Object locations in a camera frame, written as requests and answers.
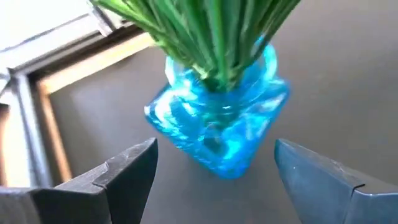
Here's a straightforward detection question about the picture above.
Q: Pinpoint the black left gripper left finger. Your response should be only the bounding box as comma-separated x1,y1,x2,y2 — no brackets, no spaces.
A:
0,138,159,224

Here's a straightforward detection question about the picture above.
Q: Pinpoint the wooden and metal frame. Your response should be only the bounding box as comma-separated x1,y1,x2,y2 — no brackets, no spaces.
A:
0,6,147,189

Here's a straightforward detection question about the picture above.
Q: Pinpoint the dense red flower bunch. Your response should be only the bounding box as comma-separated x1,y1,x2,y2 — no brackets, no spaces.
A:
90,0,249,91

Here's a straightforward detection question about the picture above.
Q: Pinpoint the blue cut glass vase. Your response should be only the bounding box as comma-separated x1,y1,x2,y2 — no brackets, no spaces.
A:
144,39,292,180

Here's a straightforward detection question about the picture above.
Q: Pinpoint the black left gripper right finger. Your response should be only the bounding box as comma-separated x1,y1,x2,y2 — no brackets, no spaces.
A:
274,138,398,224

